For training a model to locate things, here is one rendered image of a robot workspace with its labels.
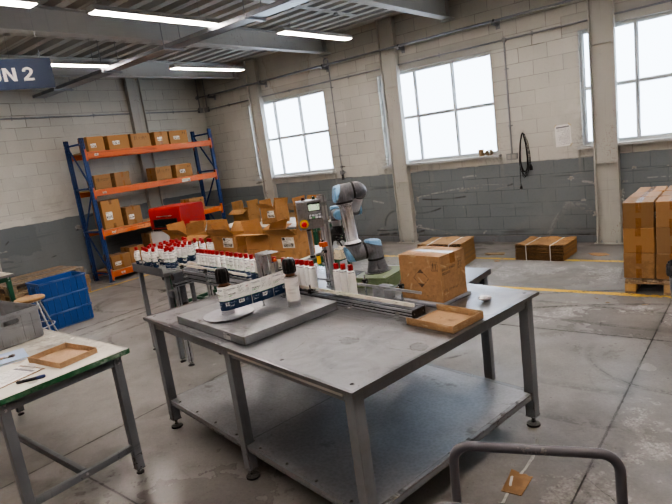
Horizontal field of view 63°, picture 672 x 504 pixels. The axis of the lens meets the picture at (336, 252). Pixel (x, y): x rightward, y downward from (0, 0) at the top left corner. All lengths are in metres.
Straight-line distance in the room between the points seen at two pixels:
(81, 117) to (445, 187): 6.65
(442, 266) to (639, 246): 3.20
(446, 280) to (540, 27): 5.83
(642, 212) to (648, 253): 0.40
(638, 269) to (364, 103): 5.55
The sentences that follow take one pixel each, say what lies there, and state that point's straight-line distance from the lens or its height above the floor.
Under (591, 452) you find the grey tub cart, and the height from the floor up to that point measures 0.95.
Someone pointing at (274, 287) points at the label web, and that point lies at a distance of 3.50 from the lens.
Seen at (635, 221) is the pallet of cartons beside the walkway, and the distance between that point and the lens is 5.96.
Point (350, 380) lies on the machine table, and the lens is 2.35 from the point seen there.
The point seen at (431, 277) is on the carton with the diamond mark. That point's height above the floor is 1.00.
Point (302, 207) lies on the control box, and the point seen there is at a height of 1.44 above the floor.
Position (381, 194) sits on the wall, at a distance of 9.75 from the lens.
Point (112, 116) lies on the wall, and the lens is 11.50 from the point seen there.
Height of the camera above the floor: 1.80
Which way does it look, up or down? 11 degrees down
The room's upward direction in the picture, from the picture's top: 8 degrees counter-clockwise
